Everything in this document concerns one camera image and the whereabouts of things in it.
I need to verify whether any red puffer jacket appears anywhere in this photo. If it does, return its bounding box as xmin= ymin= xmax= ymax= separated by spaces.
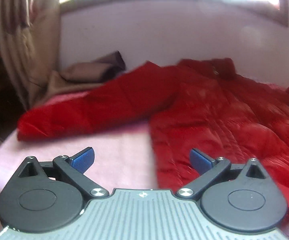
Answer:
xmin=17 ymin=58 xmax=289 ymax=204

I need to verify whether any pink checked bed sheet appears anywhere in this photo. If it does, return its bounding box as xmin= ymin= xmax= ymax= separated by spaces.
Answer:
xmin=0 ymin=81 xmax=289 ymax=240

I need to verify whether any brown folded blanket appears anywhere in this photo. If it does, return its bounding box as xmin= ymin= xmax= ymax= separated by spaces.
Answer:
xmin=33 ymin=51 xmax=126 ymax=107

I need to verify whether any beige curtain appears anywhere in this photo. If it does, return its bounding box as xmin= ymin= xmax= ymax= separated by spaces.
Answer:
xmin=0 ymin=0 xmax=60 ymax=109

